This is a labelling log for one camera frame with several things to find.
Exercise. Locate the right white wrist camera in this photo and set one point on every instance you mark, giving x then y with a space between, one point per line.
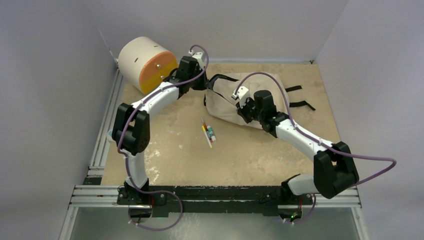
241 95

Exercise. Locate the yellow marker pen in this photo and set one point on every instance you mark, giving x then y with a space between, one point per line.
207 137

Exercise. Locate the beige canvas backpack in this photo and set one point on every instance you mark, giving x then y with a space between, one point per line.
229 90

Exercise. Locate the round white drawer cabinet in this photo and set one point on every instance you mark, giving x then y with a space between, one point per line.
145 63

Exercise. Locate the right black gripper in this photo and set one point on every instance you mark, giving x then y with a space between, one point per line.
242 111

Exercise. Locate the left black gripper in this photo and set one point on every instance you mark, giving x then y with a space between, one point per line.
202 85

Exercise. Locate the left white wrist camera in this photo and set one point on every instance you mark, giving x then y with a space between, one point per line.
201 58

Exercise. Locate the green white glue stick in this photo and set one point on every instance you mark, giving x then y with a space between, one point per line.
211 133

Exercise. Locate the red orange pen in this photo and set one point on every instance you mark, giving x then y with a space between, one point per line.
206 129

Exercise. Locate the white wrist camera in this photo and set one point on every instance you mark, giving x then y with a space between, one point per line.
201 58
241 95

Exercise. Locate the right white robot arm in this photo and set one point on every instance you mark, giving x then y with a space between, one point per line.
334 169

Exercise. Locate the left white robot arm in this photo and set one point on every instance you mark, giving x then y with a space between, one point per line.
132 127

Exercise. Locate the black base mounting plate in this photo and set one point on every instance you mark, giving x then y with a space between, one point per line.
267 200

